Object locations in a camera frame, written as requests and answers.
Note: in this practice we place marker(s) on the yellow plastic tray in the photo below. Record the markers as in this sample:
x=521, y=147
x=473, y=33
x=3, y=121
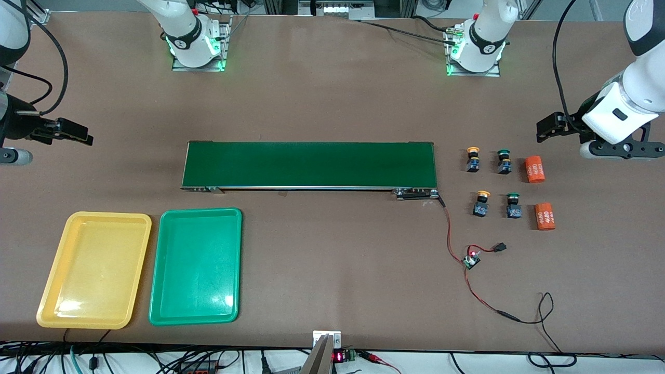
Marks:
x=93, y=291

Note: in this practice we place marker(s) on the red clip lead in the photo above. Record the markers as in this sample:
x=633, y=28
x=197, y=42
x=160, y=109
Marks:
x=375, y=358

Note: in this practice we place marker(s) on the black connector with red lead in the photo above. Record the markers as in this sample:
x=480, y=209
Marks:
x=500, y=247

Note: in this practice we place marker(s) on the red digit display module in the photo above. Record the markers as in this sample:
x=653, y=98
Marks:
x=338, y=357

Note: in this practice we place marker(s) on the grey metal post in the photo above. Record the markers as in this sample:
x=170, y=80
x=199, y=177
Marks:
x=317, y=361

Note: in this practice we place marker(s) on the green plastic tray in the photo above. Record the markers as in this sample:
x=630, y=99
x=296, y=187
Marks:
x=195, y=265

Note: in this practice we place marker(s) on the silver device with white lights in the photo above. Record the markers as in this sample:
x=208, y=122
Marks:
x=335, y=9

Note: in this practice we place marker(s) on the small green controller board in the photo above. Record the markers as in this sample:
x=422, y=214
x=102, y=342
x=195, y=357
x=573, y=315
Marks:
x=471, y=261

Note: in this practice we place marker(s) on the green conveyor belt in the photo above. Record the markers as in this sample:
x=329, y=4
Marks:
x=332, y=176

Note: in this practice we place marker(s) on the green push button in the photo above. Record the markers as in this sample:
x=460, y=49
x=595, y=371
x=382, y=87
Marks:
x=504, y=167
x=514, y=211

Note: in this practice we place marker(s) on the yellow push button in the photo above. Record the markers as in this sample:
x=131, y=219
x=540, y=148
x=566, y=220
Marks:
x=472, y=165
x=480, y=209

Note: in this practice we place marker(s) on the silver mounting bracket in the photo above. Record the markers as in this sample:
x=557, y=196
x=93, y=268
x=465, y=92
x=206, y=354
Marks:
x=318, y=337

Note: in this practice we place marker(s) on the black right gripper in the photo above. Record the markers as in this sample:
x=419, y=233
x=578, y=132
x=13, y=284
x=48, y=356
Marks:
x=16, y=126

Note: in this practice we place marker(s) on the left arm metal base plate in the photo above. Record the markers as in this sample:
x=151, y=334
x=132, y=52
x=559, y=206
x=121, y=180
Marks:
x=475, y=74

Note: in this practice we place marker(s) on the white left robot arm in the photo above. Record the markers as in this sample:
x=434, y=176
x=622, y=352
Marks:
x=486, y=36

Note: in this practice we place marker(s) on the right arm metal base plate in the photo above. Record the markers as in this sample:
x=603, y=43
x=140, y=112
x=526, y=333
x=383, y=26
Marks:
x=200, y=68

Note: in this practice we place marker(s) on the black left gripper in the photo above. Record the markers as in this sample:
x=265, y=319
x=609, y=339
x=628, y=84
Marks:
x=573, y=126

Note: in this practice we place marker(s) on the aluminium frame post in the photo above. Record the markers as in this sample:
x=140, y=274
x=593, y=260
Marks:
x=42, y=16

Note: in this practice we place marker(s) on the red black connector block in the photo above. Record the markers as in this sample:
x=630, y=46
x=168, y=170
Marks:
x=200, y=370

